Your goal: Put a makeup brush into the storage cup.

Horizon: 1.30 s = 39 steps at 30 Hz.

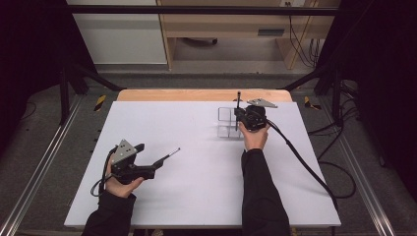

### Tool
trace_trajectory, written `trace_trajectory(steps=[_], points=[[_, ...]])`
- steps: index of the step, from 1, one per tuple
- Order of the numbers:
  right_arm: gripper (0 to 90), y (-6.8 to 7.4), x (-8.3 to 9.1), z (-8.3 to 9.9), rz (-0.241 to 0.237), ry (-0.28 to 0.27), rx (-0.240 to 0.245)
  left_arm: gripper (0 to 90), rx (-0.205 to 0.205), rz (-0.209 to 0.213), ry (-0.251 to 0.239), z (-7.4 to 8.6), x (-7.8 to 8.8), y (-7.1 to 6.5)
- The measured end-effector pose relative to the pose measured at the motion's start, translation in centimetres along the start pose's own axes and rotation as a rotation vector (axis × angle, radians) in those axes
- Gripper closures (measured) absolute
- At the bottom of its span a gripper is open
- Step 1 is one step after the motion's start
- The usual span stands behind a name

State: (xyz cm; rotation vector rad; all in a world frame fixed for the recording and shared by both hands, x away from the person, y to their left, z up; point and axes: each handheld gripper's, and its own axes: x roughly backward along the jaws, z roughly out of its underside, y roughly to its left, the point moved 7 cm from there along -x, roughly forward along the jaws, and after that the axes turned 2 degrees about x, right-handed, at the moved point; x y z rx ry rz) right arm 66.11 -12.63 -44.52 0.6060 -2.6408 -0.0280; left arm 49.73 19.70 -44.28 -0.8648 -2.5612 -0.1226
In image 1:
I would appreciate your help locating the black makeup brush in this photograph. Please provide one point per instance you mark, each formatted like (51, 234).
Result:
(238, 100)

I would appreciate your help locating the wooden desk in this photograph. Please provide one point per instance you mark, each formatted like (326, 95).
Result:
(229, 24)

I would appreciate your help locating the person's right hand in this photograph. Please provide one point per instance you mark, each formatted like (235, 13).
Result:
(255, 139)

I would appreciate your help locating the clear acrylic organizer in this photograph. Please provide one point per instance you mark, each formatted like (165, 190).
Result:
(226, 123)

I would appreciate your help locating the white table board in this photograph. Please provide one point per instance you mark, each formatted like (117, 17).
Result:
(196, 200)

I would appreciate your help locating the black brush with silver ferrule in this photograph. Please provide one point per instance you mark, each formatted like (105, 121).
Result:
(172, 154)

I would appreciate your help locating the wooden table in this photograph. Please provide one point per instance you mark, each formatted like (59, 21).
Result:
(196, 95)

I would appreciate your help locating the yellow black tape marker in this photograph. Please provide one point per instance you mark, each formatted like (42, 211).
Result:
(100, 102)
(308, 102)

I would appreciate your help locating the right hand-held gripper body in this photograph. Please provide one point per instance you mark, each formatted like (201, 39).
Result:
(255, 118)

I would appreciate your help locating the black horizontal frame bar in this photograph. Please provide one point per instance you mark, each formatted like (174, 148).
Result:
(196, 10)

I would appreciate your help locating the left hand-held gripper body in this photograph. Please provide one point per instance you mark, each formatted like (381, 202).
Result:
(126, 168)

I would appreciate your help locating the black frame strut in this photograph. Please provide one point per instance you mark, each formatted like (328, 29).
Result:
(335, 95)
(64, 98)

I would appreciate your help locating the white cabinet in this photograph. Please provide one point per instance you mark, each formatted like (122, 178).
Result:
(121, 39)

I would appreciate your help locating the person's left hand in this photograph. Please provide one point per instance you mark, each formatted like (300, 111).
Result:
(119, 190)

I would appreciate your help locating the aluminium floor rail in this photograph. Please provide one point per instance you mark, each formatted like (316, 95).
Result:
(36, 177)
(360, 177)

